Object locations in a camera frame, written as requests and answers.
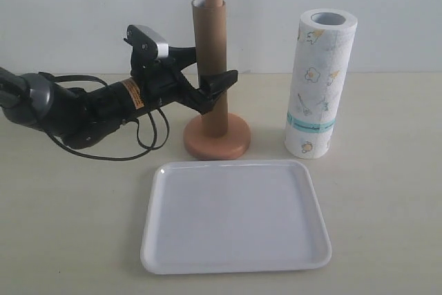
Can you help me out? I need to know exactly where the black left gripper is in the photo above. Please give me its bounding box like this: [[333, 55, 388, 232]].
[[131, 46, 238, 115]]

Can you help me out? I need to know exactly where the brown cardboard tube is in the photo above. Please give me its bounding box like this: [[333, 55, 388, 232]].
[[191, 0, 228, 137]]

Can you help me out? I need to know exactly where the patterned paper towel roll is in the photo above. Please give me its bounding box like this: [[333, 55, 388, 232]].
[[285, 8, 358, 159]]

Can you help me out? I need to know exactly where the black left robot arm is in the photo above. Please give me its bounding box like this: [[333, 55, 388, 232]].
[[1, 47, 238, 150]]

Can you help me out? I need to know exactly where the wooden paper towel holder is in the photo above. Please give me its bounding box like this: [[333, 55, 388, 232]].
[[183, 0, 251, 160]]

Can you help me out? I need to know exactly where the white rectangular tray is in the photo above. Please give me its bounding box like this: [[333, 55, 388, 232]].
[[140, 160, 332, 275]]

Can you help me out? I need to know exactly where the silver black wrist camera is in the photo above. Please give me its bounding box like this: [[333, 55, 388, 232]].
[[124, 25, 169, 61]]

